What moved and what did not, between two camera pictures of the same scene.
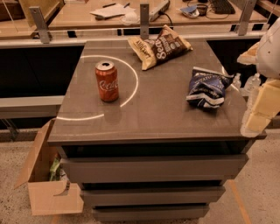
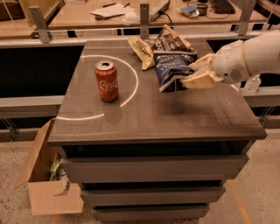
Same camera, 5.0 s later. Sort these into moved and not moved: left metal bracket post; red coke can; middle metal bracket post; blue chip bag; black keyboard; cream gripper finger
Moved: cream gripper finger; blue chip bag
Not moved: left metal bracket post; black keyboard; middle metal bracket post; red coke can
